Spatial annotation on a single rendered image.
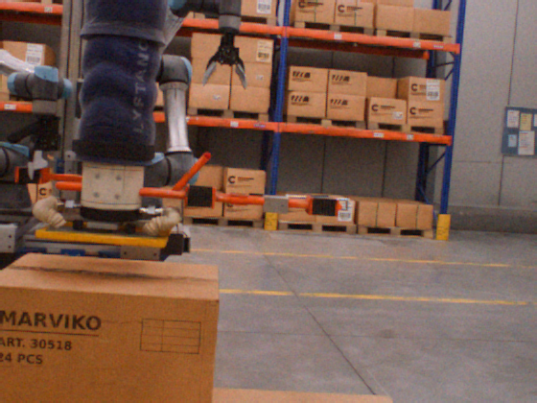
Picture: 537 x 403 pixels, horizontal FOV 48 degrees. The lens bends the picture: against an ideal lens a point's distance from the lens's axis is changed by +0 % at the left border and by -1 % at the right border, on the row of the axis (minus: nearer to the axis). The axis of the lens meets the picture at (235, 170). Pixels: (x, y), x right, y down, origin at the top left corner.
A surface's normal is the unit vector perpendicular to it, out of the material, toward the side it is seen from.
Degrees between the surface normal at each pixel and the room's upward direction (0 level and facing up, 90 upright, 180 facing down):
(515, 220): 90
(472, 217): 90
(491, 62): 90
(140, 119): 73
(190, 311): 90
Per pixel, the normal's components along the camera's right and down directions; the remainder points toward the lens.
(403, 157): 0.11, 0.07
